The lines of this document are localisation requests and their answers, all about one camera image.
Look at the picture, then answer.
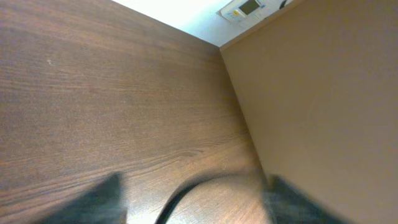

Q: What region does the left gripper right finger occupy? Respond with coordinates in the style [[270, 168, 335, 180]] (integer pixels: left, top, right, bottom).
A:
[[262, 175, 351, 224]]

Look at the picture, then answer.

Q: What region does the black usb cable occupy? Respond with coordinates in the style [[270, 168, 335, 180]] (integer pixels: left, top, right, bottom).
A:
[[154, 174, 237, 224]]

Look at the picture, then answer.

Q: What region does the white wall thermostat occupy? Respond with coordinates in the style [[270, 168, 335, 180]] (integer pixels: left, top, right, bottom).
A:
[[220, 0, 266, 22]]

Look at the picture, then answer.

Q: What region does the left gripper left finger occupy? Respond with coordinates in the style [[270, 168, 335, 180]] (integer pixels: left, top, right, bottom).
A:
[[40, 172, 127, 224]]

